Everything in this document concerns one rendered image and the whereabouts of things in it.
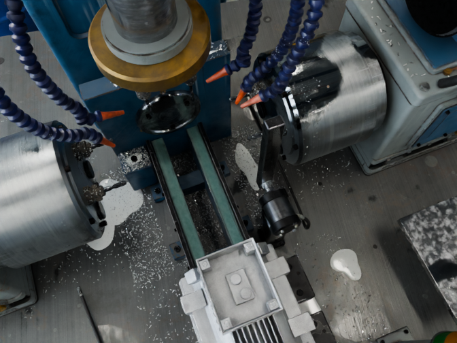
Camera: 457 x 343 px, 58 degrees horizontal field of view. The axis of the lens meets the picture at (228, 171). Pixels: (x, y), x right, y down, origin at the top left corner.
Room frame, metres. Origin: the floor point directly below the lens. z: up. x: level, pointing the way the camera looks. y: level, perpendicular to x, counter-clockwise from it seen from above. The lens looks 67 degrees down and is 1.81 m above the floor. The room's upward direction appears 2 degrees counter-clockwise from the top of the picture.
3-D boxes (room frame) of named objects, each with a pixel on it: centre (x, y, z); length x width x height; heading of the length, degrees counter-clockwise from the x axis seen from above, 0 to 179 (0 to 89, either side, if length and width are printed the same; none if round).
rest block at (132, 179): (0.43, 0.22, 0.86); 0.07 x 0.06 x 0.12; 109
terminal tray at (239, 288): (0.09, -0.01, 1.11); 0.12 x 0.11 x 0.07; 20
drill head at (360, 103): (0.51, -0.22, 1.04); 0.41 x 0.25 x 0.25; 109
